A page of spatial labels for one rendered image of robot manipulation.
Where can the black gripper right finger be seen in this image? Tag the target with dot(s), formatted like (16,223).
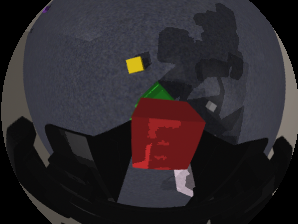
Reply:
(216,160)

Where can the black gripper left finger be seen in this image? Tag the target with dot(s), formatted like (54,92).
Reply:
(107,154)

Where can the small yellow block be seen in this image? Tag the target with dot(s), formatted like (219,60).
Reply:
(135,65)

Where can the red block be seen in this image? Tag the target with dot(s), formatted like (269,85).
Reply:
(165,134)

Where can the green block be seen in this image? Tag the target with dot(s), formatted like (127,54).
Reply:
(159,93)
(149,90)

